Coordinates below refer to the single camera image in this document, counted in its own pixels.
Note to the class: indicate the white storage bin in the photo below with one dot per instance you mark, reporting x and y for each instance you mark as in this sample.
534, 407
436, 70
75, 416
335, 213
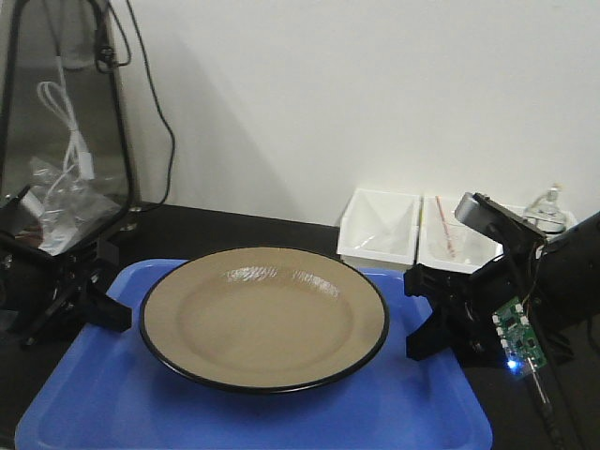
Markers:
380, 229
473, 249
548, 218

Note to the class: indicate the white left storage bin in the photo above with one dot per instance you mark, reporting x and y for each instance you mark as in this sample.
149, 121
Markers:
380, 229

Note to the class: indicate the glass case with black frame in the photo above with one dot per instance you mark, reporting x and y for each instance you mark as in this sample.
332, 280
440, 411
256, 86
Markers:
63, 134

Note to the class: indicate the white middle storage bin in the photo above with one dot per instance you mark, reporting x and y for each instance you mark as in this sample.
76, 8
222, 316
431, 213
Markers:
473, 249

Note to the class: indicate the blue plastic tray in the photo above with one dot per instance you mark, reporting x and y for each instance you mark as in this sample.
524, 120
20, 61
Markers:
110, 392

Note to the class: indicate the red thermometer rod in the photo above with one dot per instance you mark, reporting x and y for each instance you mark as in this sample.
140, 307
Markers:
449, 238

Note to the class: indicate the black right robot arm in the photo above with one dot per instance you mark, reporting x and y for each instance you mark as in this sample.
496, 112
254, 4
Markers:
558, 282

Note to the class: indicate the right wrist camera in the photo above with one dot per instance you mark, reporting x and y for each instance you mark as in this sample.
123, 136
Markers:
480, 213

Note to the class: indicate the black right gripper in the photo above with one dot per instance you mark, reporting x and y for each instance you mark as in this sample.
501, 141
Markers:
462, 317

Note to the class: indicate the tan plate with black rim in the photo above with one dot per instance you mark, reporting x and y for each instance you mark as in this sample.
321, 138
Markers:
264, 320

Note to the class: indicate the white right storage bin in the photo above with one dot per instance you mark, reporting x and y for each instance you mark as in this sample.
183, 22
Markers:
548, 218

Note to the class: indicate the glass alcohol lamp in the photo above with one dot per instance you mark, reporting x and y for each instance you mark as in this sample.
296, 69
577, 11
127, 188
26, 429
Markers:
549, 197

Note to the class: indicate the green circuit board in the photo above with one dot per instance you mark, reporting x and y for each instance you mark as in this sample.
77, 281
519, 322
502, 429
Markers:
522, 349

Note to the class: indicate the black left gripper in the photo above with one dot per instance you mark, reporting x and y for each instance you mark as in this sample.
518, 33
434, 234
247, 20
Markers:
36, 286

